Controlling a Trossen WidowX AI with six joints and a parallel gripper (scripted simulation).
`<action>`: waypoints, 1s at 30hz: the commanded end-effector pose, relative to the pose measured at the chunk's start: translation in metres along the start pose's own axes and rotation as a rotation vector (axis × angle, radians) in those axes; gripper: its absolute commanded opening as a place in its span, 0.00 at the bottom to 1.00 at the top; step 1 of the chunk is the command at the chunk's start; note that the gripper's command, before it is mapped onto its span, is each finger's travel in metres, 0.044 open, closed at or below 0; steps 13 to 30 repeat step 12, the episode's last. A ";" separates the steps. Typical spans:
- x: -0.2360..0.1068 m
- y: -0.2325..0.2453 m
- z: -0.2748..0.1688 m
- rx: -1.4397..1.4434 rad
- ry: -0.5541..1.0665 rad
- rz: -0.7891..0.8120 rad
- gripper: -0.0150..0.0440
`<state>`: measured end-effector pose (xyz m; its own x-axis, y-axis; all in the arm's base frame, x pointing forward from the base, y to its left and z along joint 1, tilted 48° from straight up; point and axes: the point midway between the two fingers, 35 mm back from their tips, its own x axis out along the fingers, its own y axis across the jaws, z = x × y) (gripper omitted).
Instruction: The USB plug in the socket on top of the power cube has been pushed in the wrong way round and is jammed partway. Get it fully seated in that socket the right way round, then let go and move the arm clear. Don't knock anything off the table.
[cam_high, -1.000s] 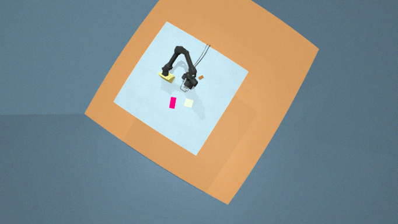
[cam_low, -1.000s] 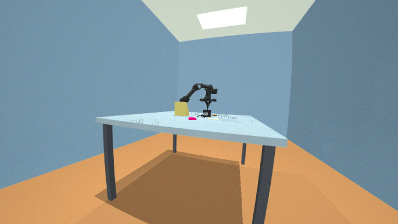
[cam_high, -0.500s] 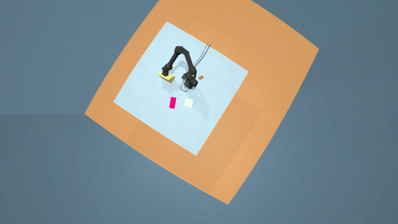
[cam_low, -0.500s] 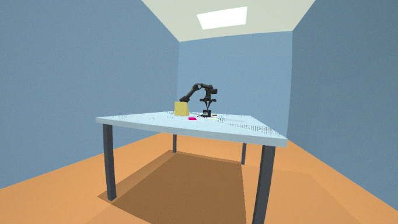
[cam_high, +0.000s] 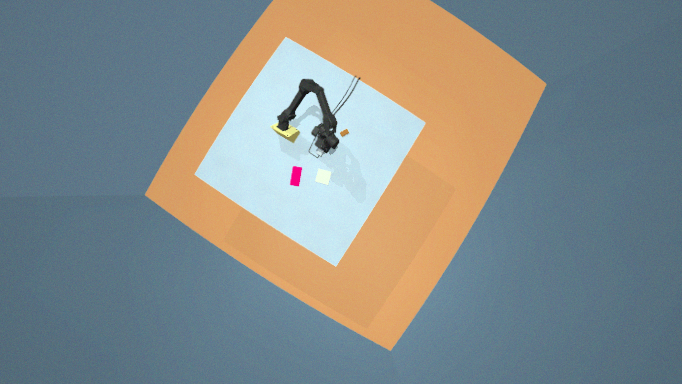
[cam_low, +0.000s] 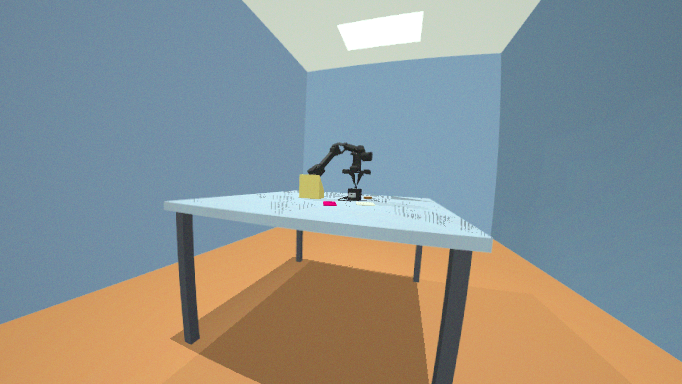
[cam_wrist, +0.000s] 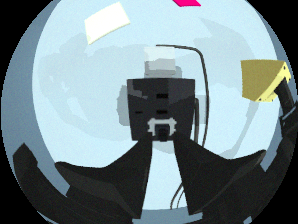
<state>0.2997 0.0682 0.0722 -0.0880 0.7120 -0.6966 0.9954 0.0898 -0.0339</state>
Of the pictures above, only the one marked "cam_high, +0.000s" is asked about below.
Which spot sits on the pink rectangular block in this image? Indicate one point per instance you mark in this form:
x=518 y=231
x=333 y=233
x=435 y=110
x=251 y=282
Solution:
x=295 y=176

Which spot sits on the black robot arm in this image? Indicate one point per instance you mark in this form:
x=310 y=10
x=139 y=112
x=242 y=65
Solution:
x=329 y=121

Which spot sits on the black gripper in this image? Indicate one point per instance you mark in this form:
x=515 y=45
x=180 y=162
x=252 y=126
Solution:
x=315 y=131

